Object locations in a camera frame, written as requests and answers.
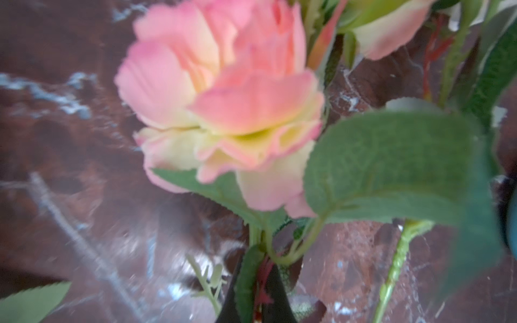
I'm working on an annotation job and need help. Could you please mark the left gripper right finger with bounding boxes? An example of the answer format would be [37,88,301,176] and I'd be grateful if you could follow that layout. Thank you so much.
[262,265,297,323]

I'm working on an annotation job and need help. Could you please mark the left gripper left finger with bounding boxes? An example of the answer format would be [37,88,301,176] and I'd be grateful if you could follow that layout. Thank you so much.
[215,258,242,323]

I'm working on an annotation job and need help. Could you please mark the small peach rose stem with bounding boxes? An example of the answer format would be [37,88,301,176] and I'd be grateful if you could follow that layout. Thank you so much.
[371,0,517,323]

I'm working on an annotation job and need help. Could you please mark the small pink rose stem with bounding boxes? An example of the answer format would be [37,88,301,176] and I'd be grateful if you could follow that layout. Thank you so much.
[114,1,503,322]

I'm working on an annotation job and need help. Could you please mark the red carnation stem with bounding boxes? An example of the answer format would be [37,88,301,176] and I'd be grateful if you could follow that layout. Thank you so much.
[1,282,71,323]

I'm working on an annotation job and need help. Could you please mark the teal ceramic vase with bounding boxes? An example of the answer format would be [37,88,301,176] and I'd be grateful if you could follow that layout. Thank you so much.
[505,188,517,258]

